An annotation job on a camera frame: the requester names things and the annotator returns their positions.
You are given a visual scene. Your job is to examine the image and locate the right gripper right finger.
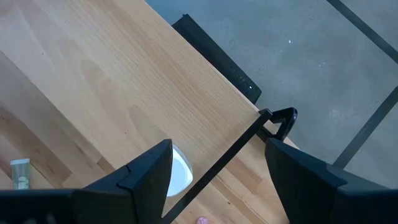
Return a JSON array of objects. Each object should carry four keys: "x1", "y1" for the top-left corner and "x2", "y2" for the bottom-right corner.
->
[{"x1": 264, "y1": 138, "x2": 398, "y2": 224}]

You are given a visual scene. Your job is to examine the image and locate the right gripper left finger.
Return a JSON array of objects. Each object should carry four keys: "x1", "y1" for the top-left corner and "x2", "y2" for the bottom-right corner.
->
[{"x1": 83, "y1": 138, "x2": 174, "y2": 224}]

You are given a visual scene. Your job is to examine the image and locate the large white medicine bottle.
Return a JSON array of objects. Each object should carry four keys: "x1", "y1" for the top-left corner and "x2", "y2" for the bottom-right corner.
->
[{"x1": 167, "y1": 144, "x2": 194, "y2": 198}]

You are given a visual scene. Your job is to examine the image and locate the green pill bottle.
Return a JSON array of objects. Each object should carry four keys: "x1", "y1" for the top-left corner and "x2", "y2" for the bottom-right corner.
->
[{"x1": 10, "y1": 158, "x2": 31, "y2": 190}]

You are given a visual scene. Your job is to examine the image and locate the black box with small light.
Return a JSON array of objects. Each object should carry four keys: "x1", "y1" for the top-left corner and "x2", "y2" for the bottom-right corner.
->
[{"x1": 172, "y1": 13, "x2": 262, "y2": 105}]

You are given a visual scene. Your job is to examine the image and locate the black triangular bracket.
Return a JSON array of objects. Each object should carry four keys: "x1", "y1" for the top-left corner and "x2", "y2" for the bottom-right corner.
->
[{"x1": 257, "y1": 107, "x2": 299, "y2": 143}]

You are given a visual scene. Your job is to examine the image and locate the wooden shelf black metal frame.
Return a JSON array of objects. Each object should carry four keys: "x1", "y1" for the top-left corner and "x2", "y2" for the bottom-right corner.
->
[{"x1": 0, "y1": 0, "x2": 274, "y2": 224}]

